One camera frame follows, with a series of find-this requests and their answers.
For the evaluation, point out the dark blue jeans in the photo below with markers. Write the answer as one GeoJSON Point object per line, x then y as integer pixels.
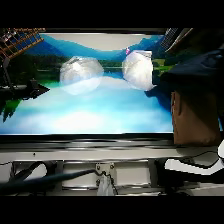
{"type": "Point", "coordinates": [196, 71]}

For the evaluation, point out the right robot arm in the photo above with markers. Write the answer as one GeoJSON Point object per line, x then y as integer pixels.
{"type": "Point", "coordinates": [200, 166]}

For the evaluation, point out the brown garment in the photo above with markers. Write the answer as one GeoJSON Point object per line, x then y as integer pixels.
{"type": "Point", "coordinates": [193, 126]}

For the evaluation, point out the silver frame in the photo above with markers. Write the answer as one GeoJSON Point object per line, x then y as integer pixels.
{"type": "Point", "coordinates": [133, 153]}

